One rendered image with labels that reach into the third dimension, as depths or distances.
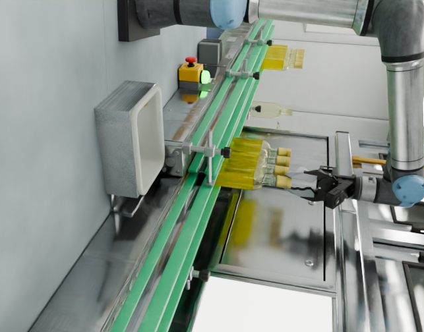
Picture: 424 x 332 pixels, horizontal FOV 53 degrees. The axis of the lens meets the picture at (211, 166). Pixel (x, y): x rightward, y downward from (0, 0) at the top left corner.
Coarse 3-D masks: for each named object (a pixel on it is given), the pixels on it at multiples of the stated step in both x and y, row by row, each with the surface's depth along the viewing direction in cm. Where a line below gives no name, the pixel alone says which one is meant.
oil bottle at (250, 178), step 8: (224, 168) 128; (232, 168) 128; (240, 168) 128; (248, 168) 128; (256, 168) 129; (224, 176) 127; (232, 176) 127; (240, 176) 126; (248, 176) 126; (256, 176) 125; (216, 184) 130; (224, 184) 129; (232, 184) 128; (240, 184) 128; (248, 184) 127; (256, 184) 127
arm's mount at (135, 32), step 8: (120, 0) 94; (128, 0) 94; (120, 8) 95; (128, 8) 94; (120, 16) 95; (128, 16) 95; (136, 16) 99; (120, 24) 96; (128, 24) 96; (136, 24) 100; (120, 32) 97; (128, 32) 96; (136, 32) 101; (144, 32) 105; (152, 32) 110; (120, 40) 97; (128, 40) 97
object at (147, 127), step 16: (144, 96) 95; (160, 96) 103; (144, 112) 106; (160, 112) 105; (144, 128) 108; (160, 128) 108; (144, 144) 111; (160, 144) 110; (144, 160) 112; (160, 160) 112; (144, 176) 106; (144, 192) 100
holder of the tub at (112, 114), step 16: (128, 80) 104; (112, 96) 95; (128, 96) 95; (96, 112) 90; (112, 112) 89; (128, 112) 88; (112, 128) 91; (128, 128) 91; (112, 144) 94; (128, 144) 93; (112, 160) 96; (128, 160) 95; (112, 176) 98; (128, 176) 97; (112, 192) 101; (128, 192) 100; (112, 208) 105; (128, 208) 105
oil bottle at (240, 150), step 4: (232, 148) 138; (236, 148) 138; (240, 148) 138; (244, 148) 138; (248, 148) 138; (252, 148) 138; (256, 148) 138; (260, 148) 138; (232, 152) 136; (236, 152) 136; (240, 152) 136; (244, 152) 136; (248, 152) 136; (252, 152) 136; (256, 152) 136; (260, 152) 136; (264, 152) 137; (252, 156) 135; (256, 156) 135; (260, 156) 135; (264, 156) 135; (268, 156) 137; (264, 160) 135
